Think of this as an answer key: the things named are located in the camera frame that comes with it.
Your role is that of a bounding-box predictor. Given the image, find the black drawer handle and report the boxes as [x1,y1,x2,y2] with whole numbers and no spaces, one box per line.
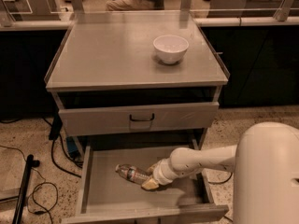
[129,113,155,122]

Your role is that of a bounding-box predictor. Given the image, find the grey top drawer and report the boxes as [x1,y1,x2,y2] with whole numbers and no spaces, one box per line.
[59,102,219,136]

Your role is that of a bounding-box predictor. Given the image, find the white counter rail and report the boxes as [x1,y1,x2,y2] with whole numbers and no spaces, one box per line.
[0,17,299,31]

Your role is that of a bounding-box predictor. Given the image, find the black pole on floor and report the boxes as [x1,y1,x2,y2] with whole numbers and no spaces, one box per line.
[12,154,40,224]

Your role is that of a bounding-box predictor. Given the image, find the black thick cable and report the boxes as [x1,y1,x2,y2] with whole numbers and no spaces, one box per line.
[42,118,84,178]

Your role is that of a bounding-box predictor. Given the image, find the grey open middle drawer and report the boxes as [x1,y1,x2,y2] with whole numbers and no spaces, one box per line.
[63,142,228,224]

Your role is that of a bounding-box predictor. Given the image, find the black floor cable right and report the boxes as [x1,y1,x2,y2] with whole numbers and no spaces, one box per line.
[207,171,235,186]

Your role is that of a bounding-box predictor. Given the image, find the grey metal drawer cabinet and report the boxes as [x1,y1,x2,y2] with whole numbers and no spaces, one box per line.
[44,10,231,151]

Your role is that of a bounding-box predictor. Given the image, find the black floor cable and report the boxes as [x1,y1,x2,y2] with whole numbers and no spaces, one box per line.
[207,171,235,186]
[0,144,60,224]

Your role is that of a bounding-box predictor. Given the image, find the black floor cable left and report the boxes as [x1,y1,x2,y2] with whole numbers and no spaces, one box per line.
[0,144,60,224]

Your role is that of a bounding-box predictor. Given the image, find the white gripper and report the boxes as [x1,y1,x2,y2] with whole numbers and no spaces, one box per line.
[141,159,178,190]

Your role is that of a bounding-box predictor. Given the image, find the white ceramic bowl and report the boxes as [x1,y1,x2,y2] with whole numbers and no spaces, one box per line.
[153,35,189,64]

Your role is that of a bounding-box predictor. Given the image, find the clear plastic water bottle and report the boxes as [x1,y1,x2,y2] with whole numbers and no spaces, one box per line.
[115,164,149,185]

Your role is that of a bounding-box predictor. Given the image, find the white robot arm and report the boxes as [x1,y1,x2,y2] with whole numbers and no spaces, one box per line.
[142,122,299,224]

